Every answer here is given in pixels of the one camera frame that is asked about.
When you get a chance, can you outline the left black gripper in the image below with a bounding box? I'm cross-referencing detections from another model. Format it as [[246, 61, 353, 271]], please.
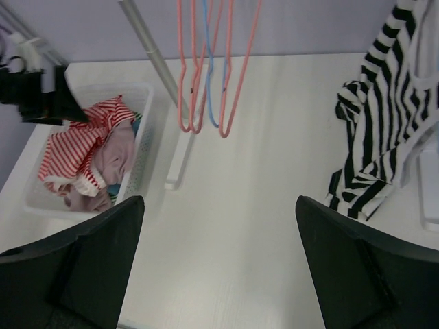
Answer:
[[1, 65, 89, 123]]

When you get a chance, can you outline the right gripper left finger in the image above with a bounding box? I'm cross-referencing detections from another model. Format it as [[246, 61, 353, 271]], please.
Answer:
[[1, 196, 145, 328]]

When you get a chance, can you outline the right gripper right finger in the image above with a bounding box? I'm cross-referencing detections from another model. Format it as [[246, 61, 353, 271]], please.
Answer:
[[296, 196, 438, 328]]

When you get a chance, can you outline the red striped tank top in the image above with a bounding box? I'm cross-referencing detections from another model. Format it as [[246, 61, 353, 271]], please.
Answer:
[[38, 95, 134, 197]]

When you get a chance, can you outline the mauve tank top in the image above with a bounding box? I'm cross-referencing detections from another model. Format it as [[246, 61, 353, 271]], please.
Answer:
[[64, 119, 135, 212]]

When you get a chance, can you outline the pink hanger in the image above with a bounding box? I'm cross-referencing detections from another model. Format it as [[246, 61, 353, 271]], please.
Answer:
[[176, 1, 199, 134], [189, 0, 226, 134], [218, 0, 263, 140]]

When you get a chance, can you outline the black white striped garment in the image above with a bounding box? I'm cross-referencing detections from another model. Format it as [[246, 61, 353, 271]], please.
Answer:
[[325, 1, 438, 221]]

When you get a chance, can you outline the translucent plastic basket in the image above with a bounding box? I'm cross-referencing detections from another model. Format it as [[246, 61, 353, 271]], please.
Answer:
[[22, 82, 154, 221]]

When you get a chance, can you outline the white clothes rack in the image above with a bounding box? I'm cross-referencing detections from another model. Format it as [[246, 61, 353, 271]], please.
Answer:
[[118, 0, 195, 191]]

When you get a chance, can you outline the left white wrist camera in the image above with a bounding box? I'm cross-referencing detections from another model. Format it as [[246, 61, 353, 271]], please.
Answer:
[[8, 32, 43, 72]]

